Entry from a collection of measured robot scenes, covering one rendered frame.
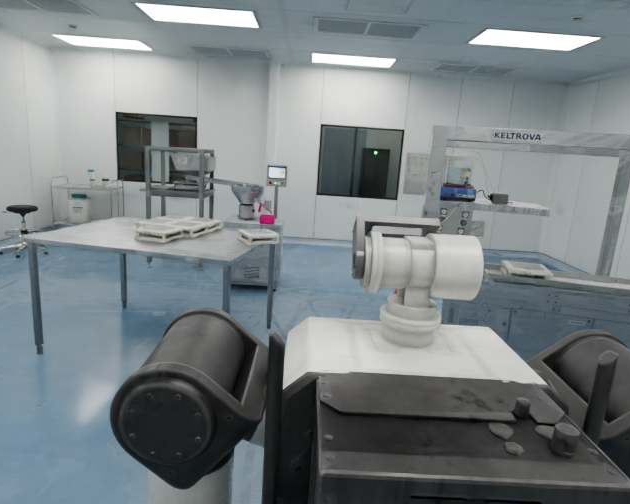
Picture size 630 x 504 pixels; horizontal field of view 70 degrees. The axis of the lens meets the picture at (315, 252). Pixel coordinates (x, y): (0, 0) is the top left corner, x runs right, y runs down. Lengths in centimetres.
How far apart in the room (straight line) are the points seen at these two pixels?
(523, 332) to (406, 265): 259
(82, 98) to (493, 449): 832
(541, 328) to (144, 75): 687
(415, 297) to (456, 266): 5
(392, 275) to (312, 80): 728
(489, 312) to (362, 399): 259
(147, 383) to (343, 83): 740
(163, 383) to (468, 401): 24
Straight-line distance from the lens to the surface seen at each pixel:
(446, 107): 794
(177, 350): 43
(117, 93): 825
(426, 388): 40
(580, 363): 56
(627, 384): 52
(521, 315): 297
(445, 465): 32
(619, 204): 322
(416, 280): 45
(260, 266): 496
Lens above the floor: 155
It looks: 13 degrees down
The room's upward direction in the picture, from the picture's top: 4 degrees clockwise
